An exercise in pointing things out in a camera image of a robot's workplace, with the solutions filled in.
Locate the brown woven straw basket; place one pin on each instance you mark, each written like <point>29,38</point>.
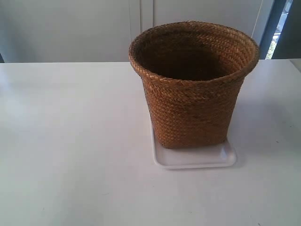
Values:
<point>192,73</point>

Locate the white rectangular plastic tray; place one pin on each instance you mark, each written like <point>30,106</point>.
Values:
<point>213,156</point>

